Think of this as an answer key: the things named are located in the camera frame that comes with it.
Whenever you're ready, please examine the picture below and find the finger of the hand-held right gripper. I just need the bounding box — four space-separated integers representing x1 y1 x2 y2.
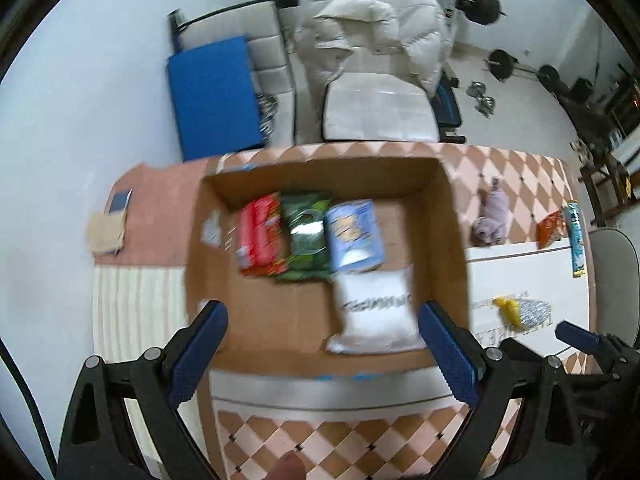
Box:
556 321 632 362

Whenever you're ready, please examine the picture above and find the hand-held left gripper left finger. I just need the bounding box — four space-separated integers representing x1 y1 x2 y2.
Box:
57 300 231 480

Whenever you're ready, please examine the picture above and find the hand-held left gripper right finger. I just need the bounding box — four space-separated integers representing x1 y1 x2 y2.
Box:
418 301 587 480

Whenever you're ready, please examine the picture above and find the brown cardboard box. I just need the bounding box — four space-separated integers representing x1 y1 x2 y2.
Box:
185 156 472 377

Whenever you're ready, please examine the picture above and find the white soft packet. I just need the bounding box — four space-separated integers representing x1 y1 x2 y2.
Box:
325 264 426 356

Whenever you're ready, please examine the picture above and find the yellow and silver packet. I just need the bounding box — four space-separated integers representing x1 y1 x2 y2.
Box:
492 296 552 332

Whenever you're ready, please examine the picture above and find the grey chair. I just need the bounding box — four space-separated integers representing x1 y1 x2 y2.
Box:
589 227 640 351

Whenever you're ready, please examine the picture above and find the white printed plastic bag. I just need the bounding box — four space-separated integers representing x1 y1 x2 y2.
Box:
466 240 587 358

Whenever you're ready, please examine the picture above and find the long blue snack packet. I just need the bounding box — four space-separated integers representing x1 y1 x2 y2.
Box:
563 201 587 279

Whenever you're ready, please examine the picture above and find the orange snack packet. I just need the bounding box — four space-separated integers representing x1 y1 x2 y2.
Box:
536 210 570 251

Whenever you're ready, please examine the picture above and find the red snack packet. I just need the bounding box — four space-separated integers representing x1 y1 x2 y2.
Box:
236 194 283 278

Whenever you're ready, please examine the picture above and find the purple plush toy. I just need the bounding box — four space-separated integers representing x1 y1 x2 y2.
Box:
472 176 510 248

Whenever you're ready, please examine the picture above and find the light blue snack packet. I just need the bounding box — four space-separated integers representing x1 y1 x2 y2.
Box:
324 199 388 272

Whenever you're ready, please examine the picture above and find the green snack packet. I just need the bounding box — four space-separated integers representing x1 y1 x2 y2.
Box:
276 191 335 282

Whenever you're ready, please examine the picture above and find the blue smartphone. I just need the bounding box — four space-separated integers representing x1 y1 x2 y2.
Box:
106 189 133 217

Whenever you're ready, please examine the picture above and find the dark wooden shelf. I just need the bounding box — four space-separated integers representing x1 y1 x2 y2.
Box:
570 62 640 228

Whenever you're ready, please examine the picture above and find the white seat cushion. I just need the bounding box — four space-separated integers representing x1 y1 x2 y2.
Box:
321 74 442 143

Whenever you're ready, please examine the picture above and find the blue exercise mat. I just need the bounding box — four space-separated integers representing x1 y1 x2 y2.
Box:
166 35 266 162

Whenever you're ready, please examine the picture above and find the short barbell with black plates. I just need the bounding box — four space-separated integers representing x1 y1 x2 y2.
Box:
484 48 563 95

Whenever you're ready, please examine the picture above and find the beige padded bench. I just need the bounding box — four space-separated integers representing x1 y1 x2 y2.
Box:
168 0 297 147

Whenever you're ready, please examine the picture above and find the white down jacket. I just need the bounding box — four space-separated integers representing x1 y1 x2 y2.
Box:
294 0 452 97

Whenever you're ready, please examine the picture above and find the black cable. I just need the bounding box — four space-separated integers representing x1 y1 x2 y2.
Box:
0 337 58 480

